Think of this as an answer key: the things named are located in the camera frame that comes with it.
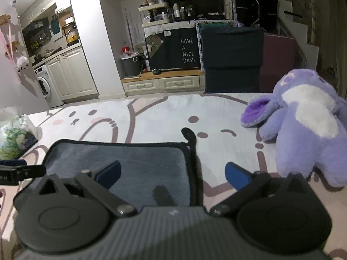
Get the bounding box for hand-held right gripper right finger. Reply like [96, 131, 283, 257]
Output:
[209, 162, 311, 218]

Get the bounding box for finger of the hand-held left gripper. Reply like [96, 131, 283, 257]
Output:
[0, 159, 47, 186]

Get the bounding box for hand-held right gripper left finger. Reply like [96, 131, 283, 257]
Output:
[38, 160, 137, 218]

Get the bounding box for grey towel with black edge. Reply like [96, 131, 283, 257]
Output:
[13, 127, 204, 217]

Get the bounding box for floral tissue pack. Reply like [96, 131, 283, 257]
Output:
[0, 108, 42, 161]

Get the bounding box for printed cartoon bedsheet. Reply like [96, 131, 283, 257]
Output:
[0, 92, 347, 260]

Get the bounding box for purple plush toy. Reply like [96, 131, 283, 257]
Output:
[241, 69, 347, 188]

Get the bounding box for white washing machine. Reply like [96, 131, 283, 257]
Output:
[34, 63, 64, 108]

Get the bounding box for white refrigerator with magnets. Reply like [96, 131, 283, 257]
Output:
[0, 0, 51, 112]

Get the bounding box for cream drawer platform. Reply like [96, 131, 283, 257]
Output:
[121, 70, 206, 96]

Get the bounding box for white kitchen cabinet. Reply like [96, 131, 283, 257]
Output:
[45, 46, 98, 101]

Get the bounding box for grey trash bin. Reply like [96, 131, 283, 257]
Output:
[121, 55, 144, 78]

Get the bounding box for maroon board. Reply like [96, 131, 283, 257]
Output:
[259, 32, 304, 93]

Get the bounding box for dark printed cloth cover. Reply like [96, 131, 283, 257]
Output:
[144, 27, 202, 72]

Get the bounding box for yellow kettle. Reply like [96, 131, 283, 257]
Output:
[65, 27, 79, 45]

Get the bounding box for teal hanging bag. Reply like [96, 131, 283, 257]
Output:
[51, 15, 61, 35]

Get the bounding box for white storage rack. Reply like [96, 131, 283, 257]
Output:
[139, 2, 174, 28]

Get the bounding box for white staircase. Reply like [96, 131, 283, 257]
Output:
[277, 0, 320, 71]

